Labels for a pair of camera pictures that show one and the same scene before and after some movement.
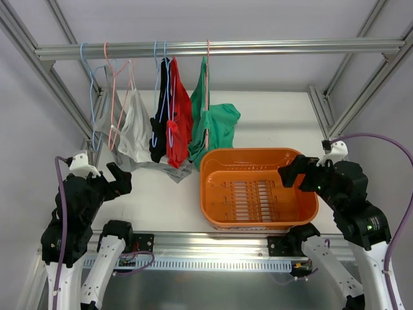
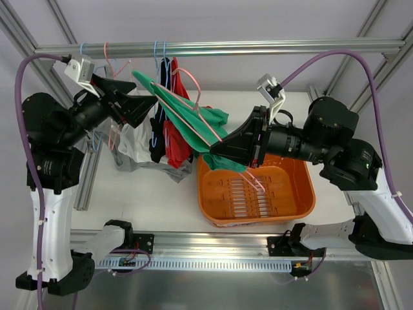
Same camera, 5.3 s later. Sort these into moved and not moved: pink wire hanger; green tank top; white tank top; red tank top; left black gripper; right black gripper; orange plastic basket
Moved: left black gripper; pink wire hanger; right black gripper; green tank top
Not moved: red tank top; orange plastic basket; white tank top
